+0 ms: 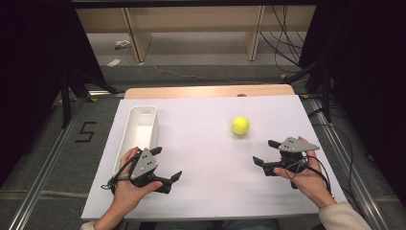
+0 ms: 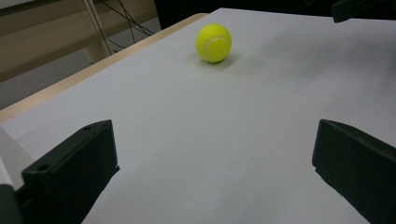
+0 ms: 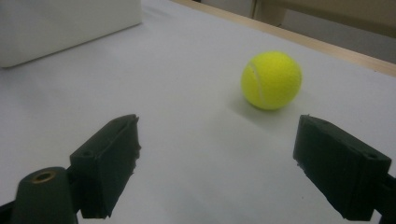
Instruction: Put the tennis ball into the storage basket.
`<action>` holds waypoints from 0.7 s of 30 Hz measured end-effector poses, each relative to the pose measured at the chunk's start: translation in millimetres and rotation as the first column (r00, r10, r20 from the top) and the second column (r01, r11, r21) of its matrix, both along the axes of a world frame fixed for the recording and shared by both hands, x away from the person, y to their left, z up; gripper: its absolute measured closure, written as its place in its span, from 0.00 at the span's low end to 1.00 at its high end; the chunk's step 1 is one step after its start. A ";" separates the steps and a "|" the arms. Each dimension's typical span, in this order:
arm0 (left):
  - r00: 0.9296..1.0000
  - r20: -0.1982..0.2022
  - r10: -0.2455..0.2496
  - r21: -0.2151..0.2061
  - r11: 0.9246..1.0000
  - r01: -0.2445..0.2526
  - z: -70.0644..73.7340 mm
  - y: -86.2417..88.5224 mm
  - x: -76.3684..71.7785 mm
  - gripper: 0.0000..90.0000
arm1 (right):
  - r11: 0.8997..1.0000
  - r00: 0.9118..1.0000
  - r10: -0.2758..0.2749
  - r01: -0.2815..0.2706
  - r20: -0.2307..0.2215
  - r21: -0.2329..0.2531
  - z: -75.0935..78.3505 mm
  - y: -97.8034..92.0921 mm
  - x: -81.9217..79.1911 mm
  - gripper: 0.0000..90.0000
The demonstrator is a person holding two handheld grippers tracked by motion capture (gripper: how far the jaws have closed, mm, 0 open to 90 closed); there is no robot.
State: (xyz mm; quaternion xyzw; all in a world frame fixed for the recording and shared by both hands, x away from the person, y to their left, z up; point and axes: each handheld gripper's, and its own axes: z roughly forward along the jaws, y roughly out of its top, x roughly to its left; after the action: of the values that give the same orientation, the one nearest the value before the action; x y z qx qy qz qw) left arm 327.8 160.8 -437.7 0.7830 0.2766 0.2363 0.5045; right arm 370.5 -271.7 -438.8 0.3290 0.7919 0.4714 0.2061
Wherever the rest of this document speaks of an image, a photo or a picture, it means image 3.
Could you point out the yellow tennis ball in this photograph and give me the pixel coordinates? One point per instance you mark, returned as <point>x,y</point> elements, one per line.
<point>271,81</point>

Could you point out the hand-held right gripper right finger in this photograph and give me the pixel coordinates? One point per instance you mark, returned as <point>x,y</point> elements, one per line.
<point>339,168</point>

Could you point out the white foam board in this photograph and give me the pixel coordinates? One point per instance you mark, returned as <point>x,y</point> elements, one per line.
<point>186,124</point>

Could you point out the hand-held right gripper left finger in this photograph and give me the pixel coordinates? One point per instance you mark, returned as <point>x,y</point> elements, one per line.
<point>102,161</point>

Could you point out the white plastic container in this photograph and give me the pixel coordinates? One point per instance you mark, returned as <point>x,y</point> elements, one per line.
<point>62,28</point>

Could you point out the wooden shelf unit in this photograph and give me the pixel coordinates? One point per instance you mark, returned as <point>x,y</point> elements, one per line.
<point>342,15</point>

